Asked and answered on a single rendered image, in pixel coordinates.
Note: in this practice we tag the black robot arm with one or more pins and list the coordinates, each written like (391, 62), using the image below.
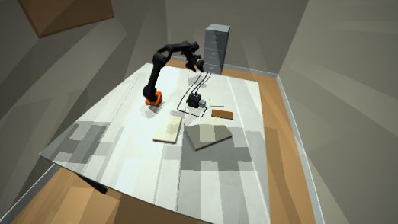
(159, 62)

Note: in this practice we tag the brown flat bar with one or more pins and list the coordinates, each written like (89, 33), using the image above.
(222, 114)

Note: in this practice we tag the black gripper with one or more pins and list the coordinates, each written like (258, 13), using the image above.
(192, 61)

